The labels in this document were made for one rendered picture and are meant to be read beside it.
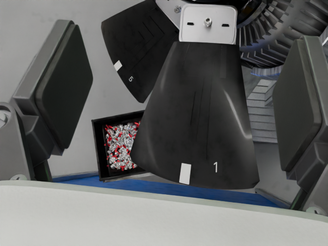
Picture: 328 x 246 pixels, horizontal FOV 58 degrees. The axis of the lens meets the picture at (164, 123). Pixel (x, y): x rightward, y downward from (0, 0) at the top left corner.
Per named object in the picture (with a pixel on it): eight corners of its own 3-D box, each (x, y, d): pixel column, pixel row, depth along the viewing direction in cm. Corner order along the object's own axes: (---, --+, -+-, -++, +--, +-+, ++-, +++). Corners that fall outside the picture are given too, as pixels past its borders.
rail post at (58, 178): (106, 171, 168) (27, 181, 91) (105, 177, 167) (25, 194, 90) (99, 170, 168) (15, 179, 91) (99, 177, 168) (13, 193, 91)
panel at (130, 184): (259, 194, 145) (307, 223, 80) (259, 195, 145) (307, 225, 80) (99, 174, 156) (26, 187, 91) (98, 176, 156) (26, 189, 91)
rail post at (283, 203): (263, 189, 156) (323, 218, 79) (262, 196, 156) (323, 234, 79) (255, 188, 157) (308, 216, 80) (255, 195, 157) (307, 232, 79)
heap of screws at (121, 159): (165, 113, 85) (164, 112, 81) (174, 163, 83) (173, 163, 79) (102, 126, 86) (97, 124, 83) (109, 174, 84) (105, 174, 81)
